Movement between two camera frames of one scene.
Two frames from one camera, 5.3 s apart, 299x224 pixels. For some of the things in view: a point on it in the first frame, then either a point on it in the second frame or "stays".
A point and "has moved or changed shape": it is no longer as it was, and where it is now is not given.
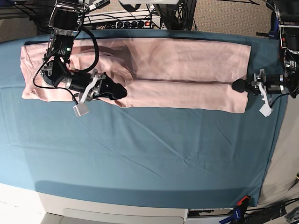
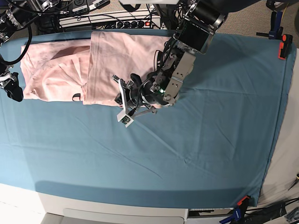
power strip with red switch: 123,22 stays
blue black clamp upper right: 274,34 stays
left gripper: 98,86 to 8,80
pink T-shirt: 162,73 has moved or changed shape
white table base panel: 54,209 stays
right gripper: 271,84 to 135,94
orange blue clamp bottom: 238,213 stays
